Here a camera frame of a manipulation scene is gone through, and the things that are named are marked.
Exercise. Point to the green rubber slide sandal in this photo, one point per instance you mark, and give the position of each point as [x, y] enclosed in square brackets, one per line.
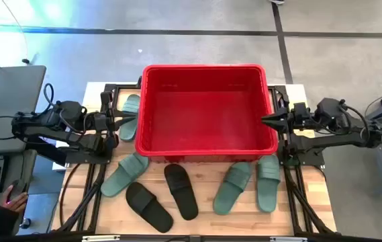
[132, 104]
[231, 190]
[123, 174]
[267, 185]

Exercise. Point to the red plastic bin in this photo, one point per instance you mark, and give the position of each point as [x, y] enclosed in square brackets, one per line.
[204, 117]

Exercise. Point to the black aluminium frame rail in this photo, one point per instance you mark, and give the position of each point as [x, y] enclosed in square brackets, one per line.
[190, 239]

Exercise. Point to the silver metal bracket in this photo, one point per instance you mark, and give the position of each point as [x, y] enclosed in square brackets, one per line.
[288, 239]
[100, 238]

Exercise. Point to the black rubber slide sandal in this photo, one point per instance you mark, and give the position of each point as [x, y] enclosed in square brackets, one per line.
[147, 206]
[180, 191]

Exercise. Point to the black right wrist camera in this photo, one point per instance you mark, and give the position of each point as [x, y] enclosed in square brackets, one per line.
[301, 109]

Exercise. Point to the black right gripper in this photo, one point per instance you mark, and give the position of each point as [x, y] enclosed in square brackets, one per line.
[296, 122]

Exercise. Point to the grey desk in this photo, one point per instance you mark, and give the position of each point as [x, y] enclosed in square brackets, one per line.
[6, 101]

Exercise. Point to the dark handheld device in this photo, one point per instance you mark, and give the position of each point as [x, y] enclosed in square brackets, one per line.
[16, 189]

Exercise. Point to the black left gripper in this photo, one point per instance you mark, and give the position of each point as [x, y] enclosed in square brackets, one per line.
[101, 121]

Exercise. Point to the person's hand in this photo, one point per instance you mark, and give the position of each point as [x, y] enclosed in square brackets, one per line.
[17, 205]

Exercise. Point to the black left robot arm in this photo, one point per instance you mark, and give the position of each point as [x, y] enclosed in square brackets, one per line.
[43, 129]

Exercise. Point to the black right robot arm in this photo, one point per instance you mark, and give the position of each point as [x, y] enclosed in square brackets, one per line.
[328, 139]

